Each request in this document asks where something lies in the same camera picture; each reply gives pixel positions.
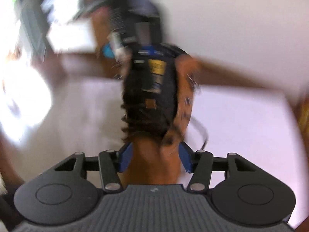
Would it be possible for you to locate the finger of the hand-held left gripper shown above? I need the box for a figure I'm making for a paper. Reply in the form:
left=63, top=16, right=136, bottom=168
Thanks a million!
left=101, top=3, right=133, bottom=64

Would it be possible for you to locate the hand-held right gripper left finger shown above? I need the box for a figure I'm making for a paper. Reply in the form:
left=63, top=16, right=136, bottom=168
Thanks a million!
left=40, top=142, right=133, bottom=194

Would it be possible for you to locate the dark brown shoelace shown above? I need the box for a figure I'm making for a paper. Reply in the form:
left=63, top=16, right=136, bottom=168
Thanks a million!
left=119, top=97, right=209, bottom=150

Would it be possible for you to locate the tan leather boot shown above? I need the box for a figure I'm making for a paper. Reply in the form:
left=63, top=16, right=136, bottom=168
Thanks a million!
left=118, top=42, right=201, bottom=185

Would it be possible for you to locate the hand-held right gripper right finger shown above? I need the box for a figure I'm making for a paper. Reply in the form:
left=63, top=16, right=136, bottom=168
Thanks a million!
left=179, top=141, right=266, bottom=194

